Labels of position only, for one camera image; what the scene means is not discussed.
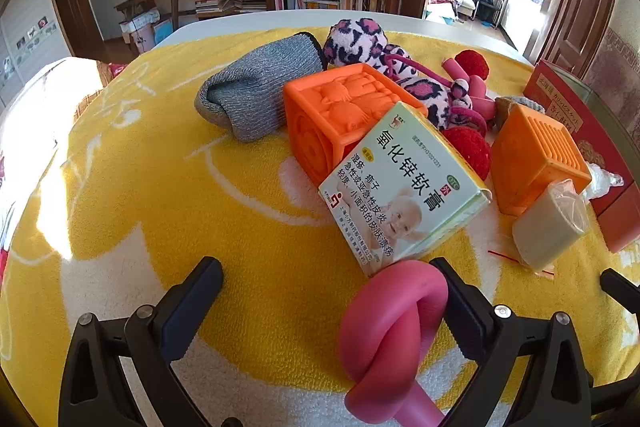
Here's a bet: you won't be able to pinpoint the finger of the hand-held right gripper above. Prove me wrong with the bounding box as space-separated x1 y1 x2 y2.
600 268 640 314

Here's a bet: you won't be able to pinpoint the crumpled clear plastic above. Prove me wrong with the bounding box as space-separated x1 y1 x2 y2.
587 163 626 200

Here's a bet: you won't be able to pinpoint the grey knit glove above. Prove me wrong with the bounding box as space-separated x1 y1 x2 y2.
194 32 326 144

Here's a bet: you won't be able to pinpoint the red pompom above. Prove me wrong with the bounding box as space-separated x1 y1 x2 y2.
440 126 493 180
454 49 490 82

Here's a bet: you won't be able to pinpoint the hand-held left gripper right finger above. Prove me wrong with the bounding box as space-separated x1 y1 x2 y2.
429 257 596 427

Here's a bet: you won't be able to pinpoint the large orange embossed cube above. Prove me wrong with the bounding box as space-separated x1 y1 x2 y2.
282 63 430 188

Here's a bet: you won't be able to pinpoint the pink leopard plush toy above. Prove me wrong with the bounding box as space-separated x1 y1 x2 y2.
322 18 488 132

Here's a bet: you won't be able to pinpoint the small orange embossed cube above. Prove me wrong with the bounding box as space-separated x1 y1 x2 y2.
490 104 593 216

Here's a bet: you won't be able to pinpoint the patterned beige curtain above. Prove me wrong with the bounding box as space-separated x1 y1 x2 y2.
582 0 640 95

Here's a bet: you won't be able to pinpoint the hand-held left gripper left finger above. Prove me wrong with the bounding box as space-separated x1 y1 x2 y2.
59 257 224 427

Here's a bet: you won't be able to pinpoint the brown wooden door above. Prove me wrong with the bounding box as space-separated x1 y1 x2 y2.
47 0 106 58

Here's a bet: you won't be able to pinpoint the yellow white printed blanket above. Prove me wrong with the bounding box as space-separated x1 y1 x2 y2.
0 24 640 427

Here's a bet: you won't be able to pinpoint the pink knotted foam tube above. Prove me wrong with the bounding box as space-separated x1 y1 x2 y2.
337 259 448 427

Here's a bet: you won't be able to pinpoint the white green medicine box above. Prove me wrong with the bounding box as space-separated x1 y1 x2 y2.
318 102 493 278

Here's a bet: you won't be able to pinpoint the white cabinet with photos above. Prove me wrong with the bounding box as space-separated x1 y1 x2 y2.
0 0 76 108

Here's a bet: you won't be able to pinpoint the white storage boxes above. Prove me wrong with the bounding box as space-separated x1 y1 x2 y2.
119 9 173 52

